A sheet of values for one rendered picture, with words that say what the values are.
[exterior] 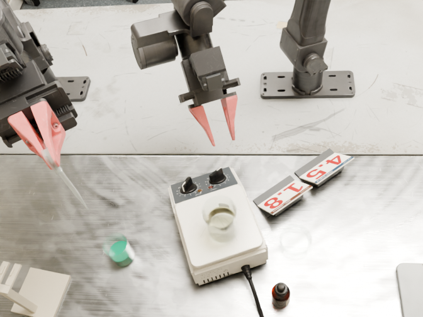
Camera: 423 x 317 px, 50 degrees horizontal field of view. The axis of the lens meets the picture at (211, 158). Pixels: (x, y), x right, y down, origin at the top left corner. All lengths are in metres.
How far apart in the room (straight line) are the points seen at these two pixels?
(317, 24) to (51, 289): 0.67
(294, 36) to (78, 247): 0.56
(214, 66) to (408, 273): 0.46
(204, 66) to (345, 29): 0.56
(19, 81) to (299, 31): 0.49
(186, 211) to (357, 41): 0.60
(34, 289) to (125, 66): 0.55
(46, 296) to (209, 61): 0.49
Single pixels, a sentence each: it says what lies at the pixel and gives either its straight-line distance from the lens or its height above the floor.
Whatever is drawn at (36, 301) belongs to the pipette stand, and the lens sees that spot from 0.88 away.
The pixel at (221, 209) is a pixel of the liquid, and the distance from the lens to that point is 0.72.
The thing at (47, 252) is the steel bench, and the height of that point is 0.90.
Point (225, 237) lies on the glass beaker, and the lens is 0.71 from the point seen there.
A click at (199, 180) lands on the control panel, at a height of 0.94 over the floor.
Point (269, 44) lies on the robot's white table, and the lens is 1.12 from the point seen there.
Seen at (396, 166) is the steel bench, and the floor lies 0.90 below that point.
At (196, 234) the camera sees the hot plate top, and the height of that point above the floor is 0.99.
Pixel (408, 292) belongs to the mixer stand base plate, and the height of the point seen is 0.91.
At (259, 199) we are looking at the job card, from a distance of 0.86.
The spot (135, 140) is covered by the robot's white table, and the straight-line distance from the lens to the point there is 0.98.
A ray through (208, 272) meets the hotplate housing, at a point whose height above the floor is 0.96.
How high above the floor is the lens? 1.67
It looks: 56 degrees down
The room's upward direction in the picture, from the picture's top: 12 degrees counter-clockwise
